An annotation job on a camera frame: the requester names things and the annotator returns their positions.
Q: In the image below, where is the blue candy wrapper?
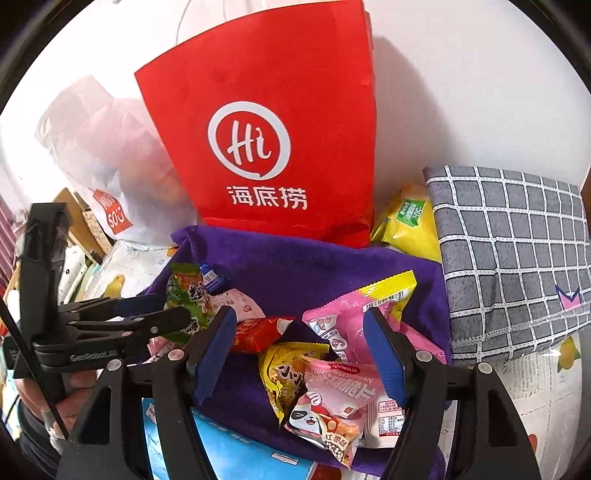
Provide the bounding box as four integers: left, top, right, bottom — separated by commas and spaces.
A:
199, 262, 230, 296

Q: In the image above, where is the blue tissue pack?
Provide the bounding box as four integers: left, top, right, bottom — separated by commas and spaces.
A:
141, 397, 315, 480

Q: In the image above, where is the pale pink snack packet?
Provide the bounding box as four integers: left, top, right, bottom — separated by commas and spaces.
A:
147, 335, 185, 365

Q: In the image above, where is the clear white snack packet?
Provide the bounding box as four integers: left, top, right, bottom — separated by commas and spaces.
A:
362, 392, 407, 448

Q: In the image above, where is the grey checked folded cloth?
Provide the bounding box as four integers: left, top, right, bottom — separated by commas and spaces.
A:
424, 166, 591, 365

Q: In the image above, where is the fruit print tablecloth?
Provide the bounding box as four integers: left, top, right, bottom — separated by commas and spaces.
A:
83, 240, 585, 480

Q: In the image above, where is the yellow green chip bag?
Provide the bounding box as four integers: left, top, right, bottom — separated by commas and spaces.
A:
369, 185, 441, 264

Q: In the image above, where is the yellow triangular snack packet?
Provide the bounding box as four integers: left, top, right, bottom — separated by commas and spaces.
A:
259, 342, 331, 425

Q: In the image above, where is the red snack packet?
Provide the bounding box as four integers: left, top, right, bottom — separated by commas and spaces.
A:
231, 316, 296, 354

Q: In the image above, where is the pink yellow-edged snack packet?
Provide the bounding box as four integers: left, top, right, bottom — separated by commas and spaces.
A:
302, 271, 446, 370

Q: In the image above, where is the person's left hand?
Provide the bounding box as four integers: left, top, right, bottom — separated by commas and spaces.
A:
21, 369, 98, 441

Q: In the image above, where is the white spotted cloth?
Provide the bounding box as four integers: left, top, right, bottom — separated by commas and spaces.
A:
58, 247, 100, 301

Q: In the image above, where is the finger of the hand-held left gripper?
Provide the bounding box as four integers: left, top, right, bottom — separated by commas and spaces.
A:
69, 307, 192, 352
58, 295, 167, 321

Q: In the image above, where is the wooden rack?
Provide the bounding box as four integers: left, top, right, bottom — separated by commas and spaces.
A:
53, 187, 116, 259

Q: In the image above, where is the red paper bag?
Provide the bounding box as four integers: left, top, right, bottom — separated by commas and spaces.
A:
134, 0, 377, 247

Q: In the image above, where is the white plastic bag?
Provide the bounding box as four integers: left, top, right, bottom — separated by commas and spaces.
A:
34, 76, 199, 245

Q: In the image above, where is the green snack packet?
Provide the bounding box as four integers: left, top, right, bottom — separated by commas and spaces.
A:
166, 263, 215, 344

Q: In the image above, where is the panda print snack packet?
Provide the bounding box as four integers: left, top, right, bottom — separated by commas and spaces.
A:
283, 355, 386, 469

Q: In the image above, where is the purple fabric tray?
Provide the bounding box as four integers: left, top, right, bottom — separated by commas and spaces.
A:
141, 225, 451, 480

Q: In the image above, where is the pink triangular snack packet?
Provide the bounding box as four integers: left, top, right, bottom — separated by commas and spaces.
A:
210, 288, 266, 321

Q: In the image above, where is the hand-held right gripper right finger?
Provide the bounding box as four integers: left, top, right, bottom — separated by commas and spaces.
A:
362, 307, 541, 480

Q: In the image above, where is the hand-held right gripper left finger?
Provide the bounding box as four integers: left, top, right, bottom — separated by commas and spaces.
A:
55, 305, 238, 480

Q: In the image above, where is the brown patterned box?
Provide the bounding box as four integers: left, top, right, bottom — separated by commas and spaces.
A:
82, 208, 116, 252

